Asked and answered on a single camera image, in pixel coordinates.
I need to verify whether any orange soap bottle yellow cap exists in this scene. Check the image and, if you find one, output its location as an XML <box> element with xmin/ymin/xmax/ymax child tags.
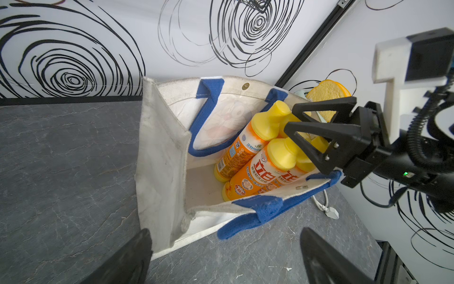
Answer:
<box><xmin>214</xmin><ymin>101</ymin><xmax>291</xmax><ymax>182</ymax></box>
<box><xmin>278</xmin><ymin>112</ymin><xmax>313</xmax><ymax>141</ymax></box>
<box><xmin>222</xmin><ymin>137</ymin><xmax>302</xmax><ymax>201</ymax></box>
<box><xmin>254</xmin><ymin>137</ymin><xmax>316</xmax><ymax>195</ymax></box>

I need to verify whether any yellow toy toast slice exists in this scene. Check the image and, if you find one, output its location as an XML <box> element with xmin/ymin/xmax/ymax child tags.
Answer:
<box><xmin>306</xmin><ymin>79</ymin><xmax>352</xmax><ymax>102</ymax></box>

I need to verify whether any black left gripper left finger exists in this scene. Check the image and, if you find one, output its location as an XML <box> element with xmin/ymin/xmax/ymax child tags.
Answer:
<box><xmin>82</xmin><ymin>228</ymin><xmax>153</xmax><ymax>284</ymax></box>

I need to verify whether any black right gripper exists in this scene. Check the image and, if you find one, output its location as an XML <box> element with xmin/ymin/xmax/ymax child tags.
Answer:
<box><xmin>284</xmin><ymin>97</ymin><xmax>454</xmax><ymax>213</ymax></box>

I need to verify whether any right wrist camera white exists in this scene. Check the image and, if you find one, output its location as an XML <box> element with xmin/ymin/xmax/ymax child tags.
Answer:
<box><xmin>372</xmin><ymin>27</ymin><xmax>454</xmax><ymax>143</ymax></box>

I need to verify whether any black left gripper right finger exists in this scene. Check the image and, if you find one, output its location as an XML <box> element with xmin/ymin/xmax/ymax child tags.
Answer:
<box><xmin>300</xmin><ymin>227</ymin><xmax>372</xmax><ymax>284</ymax></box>

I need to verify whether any white bag with blue handles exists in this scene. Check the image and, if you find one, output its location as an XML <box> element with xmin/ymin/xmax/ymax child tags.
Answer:
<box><xmin>135</xmin><ymin>76</ymin><xmax>342</xmax><ymax>259</ymax></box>

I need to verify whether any white toaster power cable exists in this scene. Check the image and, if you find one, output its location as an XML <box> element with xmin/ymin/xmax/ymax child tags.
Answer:
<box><xmin>311</xmin><ymin>189</ymin><xmax>340</xmax><ymax>220</ymax></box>

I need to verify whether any black wire wall basket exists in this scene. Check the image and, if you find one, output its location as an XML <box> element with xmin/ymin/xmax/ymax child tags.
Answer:
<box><xmin>240</xmin><ymin>0</ymin><xmax>271</xmax><ymax>13</ymax></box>

